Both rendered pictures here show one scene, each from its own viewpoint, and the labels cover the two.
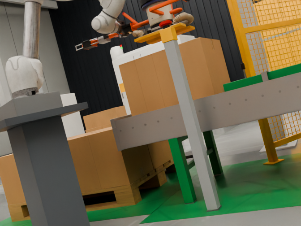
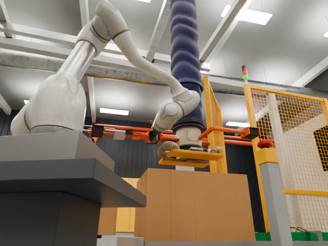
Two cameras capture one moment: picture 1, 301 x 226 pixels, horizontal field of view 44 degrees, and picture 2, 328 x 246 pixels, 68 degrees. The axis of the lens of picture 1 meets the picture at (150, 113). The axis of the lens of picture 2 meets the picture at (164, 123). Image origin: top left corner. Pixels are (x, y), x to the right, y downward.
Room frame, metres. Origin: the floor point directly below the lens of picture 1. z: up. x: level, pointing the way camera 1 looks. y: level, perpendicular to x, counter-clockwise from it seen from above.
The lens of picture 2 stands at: (1.51, 0.94, 0.62)
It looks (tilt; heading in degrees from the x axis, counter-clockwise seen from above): 25 degrees up; 317
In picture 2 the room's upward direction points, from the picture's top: straight up
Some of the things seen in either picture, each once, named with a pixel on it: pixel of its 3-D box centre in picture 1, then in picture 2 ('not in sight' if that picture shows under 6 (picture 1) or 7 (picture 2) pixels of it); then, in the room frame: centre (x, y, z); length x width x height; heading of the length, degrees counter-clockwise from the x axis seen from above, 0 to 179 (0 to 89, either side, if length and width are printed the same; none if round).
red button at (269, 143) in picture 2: (165, 25); (264, 146); (2.02, -0.20, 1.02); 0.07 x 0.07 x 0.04
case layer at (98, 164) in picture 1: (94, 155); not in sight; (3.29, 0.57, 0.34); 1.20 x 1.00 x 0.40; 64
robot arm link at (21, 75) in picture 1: (20, 74); (60, 106); (2.30, 0.71, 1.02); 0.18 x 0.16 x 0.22; 4
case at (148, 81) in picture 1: (177, 80); (189, 211); (2.56, -0.23, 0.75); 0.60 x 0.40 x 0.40; 62
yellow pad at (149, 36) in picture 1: (159, 31); (195, 153); (2.46, -0.19, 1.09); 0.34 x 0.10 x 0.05; 65
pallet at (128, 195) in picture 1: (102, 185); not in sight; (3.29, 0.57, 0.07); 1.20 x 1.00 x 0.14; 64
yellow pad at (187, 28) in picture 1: (169, 32); (184, 160); (2.63, -0.27, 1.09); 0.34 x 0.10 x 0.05; 65
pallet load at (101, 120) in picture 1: (113, 125); not in sight; (10.48, 1.09, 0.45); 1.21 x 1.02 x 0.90; 60
